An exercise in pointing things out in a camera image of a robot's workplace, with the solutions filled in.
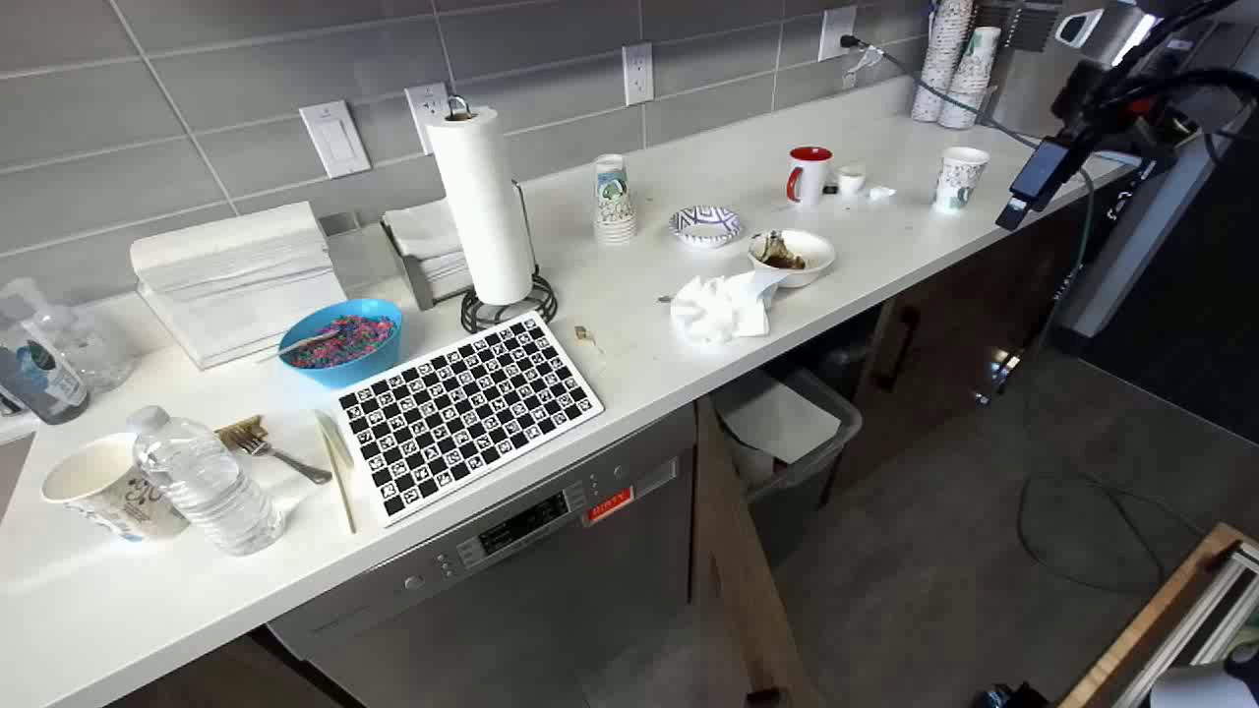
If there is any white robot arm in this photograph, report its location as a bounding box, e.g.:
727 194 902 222
995 0 1259 338

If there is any grey trash bin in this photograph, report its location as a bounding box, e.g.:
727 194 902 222
713 370 864 561

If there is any white paper towel roll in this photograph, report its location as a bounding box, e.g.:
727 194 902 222
429 106 537 306

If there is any patterned small plate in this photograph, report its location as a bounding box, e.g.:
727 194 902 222
669 203 744 251

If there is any small patterned paper cup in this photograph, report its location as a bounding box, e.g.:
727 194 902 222
596 154 634 243

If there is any white bowl with food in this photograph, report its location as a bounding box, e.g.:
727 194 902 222
747 227 833 286

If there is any checkered black white mat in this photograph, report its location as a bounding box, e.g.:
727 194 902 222
336 315 604 522

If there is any folded white napkin pile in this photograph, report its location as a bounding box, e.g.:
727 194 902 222
384 199 474 306

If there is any stainless dishwasher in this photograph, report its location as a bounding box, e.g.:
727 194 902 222
272 409 698 708

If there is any red white mug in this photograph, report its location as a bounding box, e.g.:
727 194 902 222
785 147 833 207

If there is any blue bowl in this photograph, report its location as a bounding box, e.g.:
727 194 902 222
281 299 405 391

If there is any wooden chopstick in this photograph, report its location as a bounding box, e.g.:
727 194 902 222
317 412 359 535

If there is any open cabinet door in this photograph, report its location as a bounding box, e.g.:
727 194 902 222
694 400 822 708

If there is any metal fork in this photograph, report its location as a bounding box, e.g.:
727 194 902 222
220 417 330 484

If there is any clear plastic water bottle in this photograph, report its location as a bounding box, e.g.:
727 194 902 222
136 405 281 556

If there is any stack of white napkins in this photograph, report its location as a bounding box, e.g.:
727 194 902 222
130 199 347 370

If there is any stack of paper cups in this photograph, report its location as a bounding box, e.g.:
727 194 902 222
915 0 972 121

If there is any clear plastic container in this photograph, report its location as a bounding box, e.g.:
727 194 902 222
0 279 136 426

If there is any black wire towel holder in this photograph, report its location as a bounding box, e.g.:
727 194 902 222
460 185 561 333

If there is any wall power outlet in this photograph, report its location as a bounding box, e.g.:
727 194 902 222
621 43 654 106

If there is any white light switch plate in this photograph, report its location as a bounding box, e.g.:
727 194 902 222
298 101 369 178

